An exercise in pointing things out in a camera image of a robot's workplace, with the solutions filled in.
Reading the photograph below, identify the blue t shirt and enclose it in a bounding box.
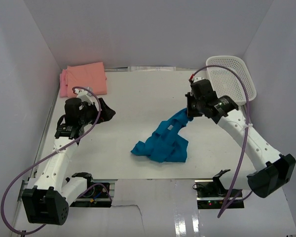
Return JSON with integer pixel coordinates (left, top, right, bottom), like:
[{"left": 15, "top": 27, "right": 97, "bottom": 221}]
[{"left": 131, "top": 109, "right": 193, "bottom": 163}]

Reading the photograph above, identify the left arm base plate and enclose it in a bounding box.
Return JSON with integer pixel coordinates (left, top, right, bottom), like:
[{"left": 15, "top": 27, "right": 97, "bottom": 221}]
[{"left": 71, "top": 182, "right": 115, "bottom": 208}]

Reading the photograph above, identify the white paper sheet at back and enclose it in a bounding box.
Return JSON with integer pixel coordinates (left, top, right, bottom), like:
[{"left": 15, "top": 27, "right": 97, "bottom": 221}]
[{"left": 127, "top": 66, "right": 176, "bottom": 72}]

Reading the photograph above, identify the white perforated plastic basket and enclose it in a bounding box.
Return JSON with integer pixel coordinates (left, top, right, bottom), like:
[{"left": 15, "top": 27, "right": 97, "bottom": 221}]
[{"left": 206, "top": 55, "right": 257, "bottom": 106}]

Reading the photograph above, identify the folded salmon t shirt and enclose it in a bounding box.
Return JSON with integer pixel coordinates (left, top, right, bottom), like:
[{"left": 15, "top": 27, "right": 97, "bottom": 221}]
[{"left": 66, "top": 62, "right": 107, "bottom": 97}]

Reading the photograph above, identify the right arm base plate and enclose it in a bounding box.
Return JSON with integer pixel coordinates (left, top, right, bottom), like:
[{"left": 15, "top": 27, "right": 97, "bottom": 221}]
[{"left": 192, "top": 181, "right": 245, "bottom": 210}]

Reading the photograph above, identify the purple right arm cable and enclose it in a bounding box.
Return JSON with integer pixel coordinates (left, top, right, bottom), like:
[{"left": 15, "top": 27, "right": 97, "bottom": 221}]
[{"left": 188, "top": 65, "right": 253, "bottom": 218}]

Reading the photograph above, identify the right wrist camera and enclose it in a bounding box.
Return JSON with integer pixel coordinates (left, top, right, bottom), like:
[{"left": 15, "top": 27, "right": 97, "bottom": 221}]
[{"left": 188, "top": 74, "right": 209, "bottom": 88}]

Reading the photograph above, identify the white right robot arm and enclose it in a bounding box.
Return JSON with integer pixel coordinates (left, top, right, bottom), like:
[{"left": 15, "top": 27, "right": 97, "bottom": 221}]
[{"left": 186, "top": 76, "right": 296, "bottom": 198}]

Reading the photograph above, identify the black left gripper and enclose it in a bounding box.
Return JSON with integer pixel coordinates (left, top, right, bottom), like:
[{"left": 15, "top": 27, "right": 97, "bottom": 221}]
[{"left": 78, "top": 98, "right": 115, "bottom": 126}]

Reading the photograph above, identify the folded pink t shirt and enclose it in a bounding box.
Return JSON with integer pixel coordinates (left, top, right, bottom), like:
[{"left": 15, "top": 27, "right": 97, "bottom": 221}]
[{"left": 59, "top": 69, "right": 68, "bottom": 98}]

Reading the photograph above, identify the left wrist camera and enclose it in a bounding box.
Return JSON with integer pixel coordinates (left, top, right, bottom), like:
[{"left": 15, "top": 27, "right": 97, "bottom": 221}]
[{"left": 73, "top": 86, "right": 94, "bottom": 105}]

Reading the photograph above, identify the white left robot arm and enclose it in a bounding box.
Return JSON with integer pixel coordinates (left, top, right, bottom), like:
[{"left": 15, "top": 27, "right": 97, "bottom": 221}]
[{"left": 22, "top": 98, "right": 116, "bottom": 225}]

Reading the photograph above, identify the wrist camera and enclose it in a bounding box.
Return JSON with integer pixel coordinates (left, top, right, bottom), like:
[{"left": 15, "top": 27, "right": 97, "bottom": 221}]
[
  {"left": 73, "top": 86, "right": 94, "bottom": 105},
  {"left": 188, "top": 74, "right": 209, "bottom": 88}
]

